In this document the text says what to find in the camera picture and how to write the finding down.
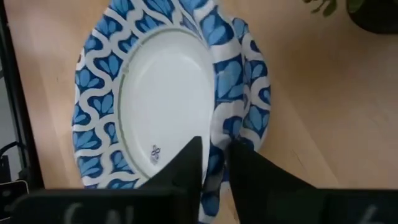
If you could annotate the small green potted plant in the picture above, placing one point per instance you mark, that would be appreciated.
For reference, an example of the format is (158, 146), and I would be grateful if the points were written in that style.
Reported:
(373, 18)

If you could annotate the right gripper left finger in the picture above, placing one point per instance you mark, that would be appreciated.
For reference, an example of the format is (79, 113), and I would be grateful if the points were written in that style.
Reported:
(186, 168)

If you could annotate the black aluminium table frame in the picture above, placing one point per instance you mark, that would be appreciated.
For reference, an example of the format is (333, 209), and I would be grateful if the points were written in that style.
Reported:
(18, 93)

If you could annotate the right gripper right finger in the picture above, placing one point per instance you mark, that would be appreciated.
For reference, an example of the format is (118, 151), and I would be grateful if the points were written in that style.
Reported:
(261, 180)

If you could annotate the blue patterned white paper bowl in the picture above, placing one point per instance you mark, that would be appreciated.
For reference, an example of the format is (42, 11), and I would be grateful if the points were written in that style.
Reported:
(168, 93)

